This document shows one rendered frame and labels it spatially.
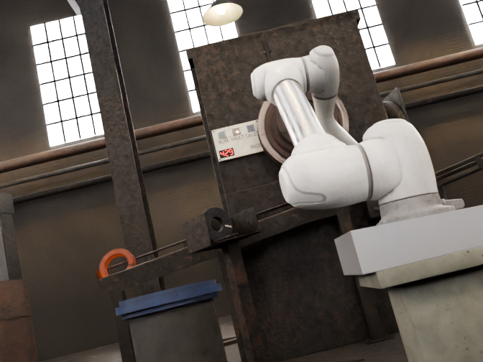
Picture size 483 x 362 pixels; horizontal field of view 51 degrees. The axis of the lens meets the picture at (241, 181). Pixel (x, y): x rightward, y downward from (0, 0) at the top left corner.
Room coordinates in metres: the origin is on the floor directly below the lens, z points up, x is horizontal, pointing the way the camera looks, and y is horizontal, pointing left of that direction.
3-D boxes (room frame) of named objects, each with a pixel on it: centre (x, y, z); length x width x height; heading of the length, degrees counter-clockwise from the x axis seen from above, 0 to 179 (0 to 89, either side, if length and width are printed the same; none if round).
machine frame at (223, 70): (2.95, -0.37, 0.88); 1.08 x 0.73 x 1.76; 91
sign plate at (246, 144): (2.62, -0.04, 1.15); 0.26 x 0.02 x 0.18; 91
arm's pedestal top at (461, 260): (1.33, -0.41, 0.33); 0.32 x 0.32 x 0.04; 88
